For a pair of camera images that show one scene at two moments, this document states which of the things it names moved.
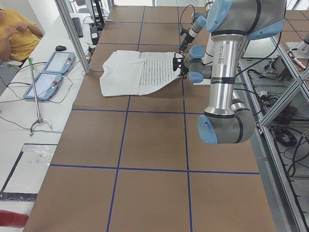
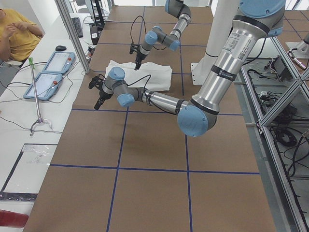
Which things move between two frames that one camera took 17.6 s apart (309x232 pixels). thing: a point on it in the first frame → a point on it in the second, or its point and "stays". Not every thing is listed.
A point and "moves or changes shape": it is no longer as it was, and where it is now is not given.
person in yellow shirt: [19, 36] stays
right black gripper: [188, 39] → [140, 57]
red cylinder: [12, 219] stays
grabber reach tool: [39, 121] stays
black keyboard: [77, 26] stays
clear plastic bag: [26, 178] stays
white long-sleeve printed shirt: [126, 73] moves or changes shape
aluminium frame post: [64, 8] stays
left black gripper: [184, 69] → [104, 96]
